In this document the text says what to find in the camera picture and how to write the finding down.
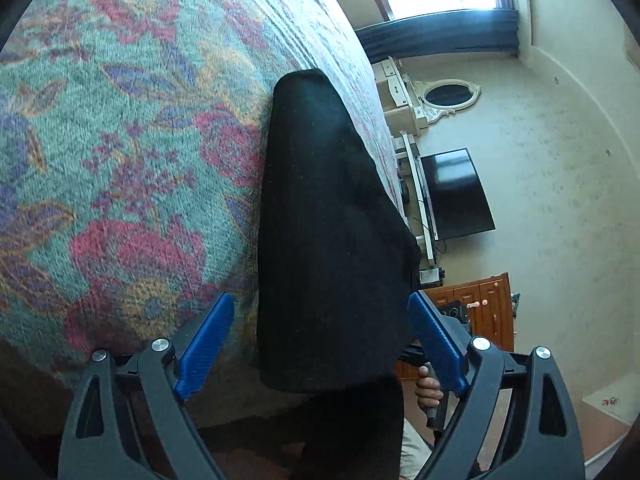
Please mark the black pants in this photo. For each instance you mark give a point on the black pants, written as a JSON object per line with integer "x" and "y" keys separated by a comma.
{"x": 330, "y": 240}

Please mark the white television stand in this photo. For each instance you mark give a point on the white television stand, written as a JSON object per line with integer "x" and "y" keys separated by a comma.
{"x": 417, "y": 195}

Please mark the person's leg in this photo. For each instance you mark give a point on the person's leg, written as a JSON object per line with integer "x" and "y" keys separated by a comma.
{"x": 350, "y": 435}

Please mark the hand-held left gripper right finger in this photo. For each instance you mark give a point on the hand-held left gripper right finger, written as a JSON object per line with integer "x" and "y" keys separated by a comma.
{"x": 435, "y": 345}

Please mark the cardboard box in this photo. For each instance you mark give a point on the cardboard box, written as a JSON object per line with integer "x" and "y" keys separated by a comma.
{"x": 605, "y": 430}

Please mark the person's right hand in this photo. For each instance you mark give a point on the person's right hand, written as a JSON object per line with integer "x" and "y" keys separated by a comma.
{"x": 427, "y": 390}

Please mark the floral bedspread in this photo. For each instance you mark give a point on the floral bedspread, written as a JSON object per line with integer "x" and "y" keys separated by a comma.
{"x": 125, "y": 160}

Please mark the wooden cabinet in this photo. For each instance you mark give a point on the wooden cabinet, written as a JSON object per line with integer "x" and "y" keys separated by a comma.
{"x": 492, "y": 305}

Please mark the white cloth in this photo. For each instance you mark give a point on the white cloth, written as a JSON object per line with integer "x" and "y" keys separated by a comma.
{"x": 412, "y": 450}

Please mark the black television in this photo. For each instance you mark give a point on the black television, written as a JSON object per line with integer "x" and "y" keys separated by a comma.
{"x": 457, "y": 195}

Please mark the oval mirror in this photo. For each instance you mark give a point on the oval mirror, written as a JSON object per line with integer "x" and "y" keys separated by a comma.
{"x": 447, "y": 96}

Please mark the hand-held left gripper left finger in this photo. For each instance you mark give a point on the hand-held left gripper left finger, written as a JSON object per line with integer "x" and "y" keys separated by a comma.
{"x": 205, "y": 345}

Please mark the cream dressing table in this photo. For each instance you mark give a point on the cream dressing table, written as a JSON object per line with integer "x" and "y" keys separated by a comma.
{"x": 397, "y": 97}

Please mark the dark blue curtain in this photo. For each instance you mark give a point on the dark blue curtain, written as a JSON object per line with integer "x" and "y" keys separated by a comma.
{"x": 440, "y": 35}

